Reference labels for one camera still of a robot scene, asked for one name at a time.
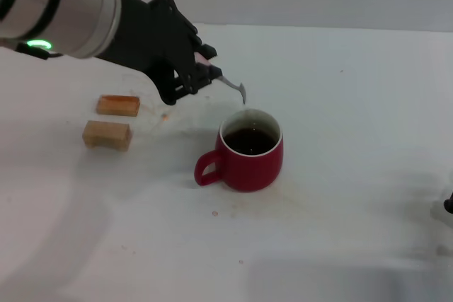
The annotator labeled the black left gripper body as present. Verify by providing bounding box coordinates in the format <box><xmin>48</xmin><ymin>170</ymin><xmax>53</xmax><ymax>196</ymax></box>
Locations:
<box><xmin>97</xmin><ymin>0</ymin><xmax>196</xmax><ymax>94</ymax></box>

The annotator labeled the red ceramic coffee cup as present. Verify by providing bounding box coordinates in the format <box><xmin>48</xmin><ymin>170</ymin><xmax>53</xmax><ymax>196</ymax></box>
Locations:
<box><xmin>194</xmin><ymin>108</ymin><xmax>284</xmax><ymax>193</ymax></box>

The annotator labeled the orange stained wooden block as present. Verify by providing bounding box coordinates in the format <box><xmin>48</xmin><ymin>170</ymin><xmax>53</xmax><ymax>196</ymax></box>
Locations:
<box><xmin>96</xmin><ymin>94</ymin><xmax>141</xmax><ymax>118</ymax></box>

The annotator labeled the plain light wooden block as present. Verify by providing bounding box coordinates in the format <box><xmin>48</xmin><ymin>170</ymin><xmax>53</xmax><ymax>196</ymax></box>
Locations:
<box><xmin>81</xmin><ymin>120</ymin><xmax>133</xmax><ymax>152</ymax></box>

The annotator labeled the pink handled metal spoon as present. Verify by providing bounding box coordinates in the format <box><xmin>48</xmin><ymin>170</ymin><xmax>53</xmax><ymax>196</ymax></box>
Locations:
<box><xmin>193</xmin><ymin>52</ymin><xmax>248</xmax><ymax>105</ymax></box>

